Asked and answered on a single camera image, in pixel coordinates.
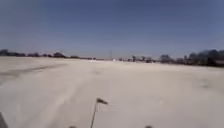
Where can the pale sandy ground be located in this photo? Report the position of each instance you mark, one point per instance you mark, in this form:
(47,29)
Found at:
(140,90)

